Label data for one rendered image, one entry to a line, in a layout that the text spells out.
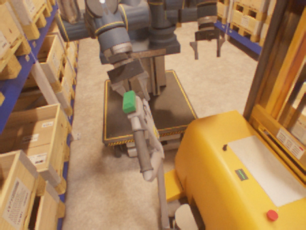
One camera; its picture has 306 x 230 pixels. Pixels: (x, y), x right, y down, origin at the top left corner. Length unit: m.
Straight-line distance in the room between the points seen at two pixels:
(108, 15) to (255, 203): 0.95
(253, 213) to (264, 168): 0.24
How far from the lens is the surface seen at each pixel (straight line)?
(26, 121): 2.42
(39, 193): 1.53
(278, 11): 1.12
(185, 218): 1.46
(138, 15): 0.95
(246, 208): 1.05
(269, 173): 1.16
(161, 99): 2.38
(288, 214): 1.09
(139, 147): 0.60
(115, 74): 0.76
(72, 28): 1.71
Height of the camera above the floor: 1.80
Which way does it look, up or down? 41 degrees down
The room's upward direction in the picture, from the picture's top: 6 degrees counter-clockwise
